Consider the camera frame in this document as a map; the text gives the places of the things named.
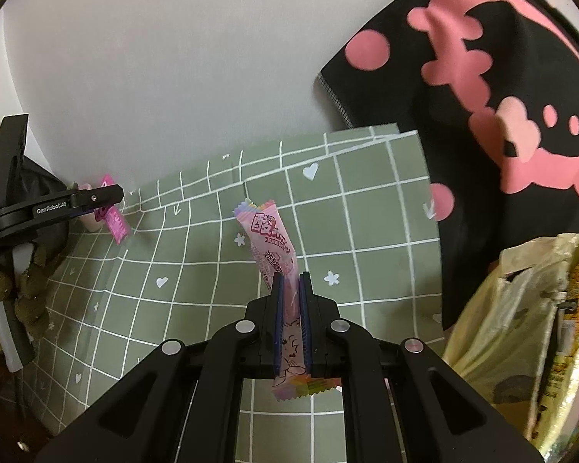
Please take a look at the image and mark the green grid mat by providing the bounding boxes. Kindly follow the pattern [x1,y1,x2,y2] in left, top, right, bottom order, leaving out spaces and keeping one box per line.
[20,123,448,463]

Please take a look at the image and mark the black pink cartoon pillow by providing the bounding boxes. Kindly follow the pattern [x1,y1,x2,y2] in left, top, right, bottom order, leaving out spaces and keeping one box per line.
[319,0,579,328]

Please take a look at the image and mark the pink bottle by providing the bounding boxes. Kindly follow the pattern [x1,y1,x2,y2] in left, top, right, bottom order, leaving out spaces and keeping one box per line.
[76,182,102,235]

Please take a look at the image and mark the green trash bag bin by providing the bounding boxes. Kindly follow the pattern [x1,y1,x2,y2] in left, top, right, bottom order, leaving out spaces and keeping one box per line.
[444,233,579,461]

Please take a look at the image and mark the gloved left hand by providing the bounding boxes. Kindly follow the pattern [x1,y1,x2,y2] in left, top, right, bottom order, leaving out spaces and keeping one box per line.
[0,245,64,353]

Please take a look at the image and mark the corn pattern snack bag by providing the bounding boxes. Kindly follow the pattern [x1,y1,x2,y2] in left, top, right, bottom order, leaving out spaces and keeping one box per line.
[531,243,579,462]

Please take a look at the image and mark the dark clothing at left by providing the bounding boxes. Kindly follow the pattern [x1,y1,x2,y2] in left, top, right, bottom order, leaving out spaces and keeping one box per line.
[15,157,66,202]

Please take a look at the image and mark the pink candy wrapper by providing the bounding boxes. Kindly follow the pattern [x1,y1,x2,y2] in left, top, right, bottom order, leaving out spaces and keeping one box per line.
[234,199,341,401]

